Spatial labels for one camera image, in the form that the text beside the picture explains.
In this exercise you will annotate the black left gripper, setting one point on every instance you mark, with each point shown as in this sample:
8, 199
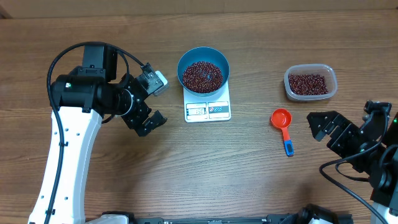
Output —
138, 121

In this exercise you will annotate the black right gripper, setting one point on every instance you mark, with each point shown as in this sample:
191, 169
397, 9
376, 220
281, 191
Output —
341, 129

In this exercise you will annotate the red measuring scoop blue handle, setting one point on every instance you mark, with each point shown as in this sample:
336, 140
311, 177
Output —
281, 119

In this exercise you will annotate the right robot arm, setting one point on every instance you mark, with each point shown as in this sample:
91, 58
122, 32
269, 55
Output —
370, 148

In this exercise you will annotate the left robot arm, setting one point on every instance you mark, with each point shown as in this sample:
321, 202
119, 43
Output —
82, 101

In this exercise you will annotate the white kitchen scale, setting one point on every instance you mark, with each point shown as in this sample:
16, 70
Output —
200, 109

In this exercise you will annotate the beans in blue bowl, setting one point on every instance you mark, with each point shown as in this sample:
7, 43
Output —
202, 77

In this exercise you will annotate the blue bowl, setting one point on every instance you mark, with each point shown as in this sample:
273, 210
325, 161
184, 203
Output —
206, 54

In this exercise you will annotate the red adzuki beans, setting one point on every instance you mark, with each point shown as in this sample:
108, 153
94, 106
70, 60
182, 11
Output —
308, 84

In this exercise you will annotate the clear plastic container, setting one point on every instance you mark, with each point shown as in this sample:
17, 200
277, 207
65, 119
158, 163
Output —
308, 69

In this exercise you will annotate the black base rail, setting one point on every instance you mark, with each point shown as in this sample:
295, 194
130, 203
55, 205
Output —
311, 214

